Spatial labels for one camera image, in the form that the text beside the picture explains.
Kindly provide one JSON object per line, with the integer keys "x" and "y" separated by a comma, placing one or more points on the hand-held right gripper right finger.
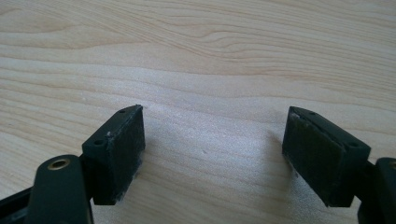
{"x": 323, "y": 158}

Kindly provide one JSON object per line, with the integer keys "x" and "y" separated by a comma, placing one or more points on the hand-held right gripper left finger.
{"x": 115, "y": 158}

